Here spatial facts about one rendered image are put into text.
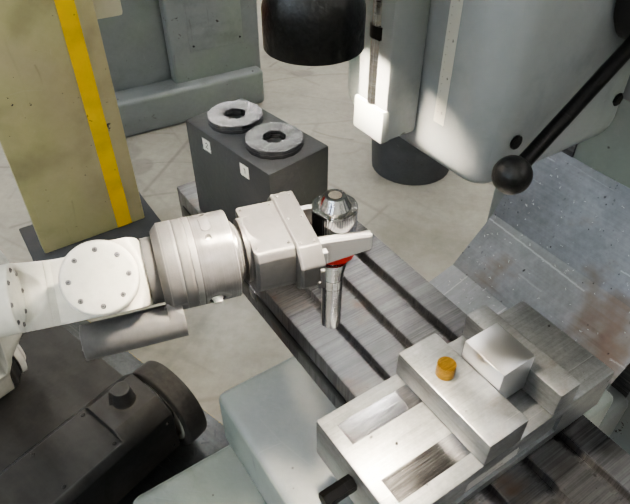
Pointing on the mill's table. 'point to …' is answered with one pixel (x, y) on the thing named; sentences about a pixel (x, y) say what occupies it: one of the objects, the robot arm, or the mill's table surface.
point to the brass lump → (446, 366)
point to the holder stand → (252, 158)
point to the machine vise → (374, 477)
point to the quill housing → (509, 78)
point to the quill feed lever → (522, 174)
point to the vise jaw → (462, 400)
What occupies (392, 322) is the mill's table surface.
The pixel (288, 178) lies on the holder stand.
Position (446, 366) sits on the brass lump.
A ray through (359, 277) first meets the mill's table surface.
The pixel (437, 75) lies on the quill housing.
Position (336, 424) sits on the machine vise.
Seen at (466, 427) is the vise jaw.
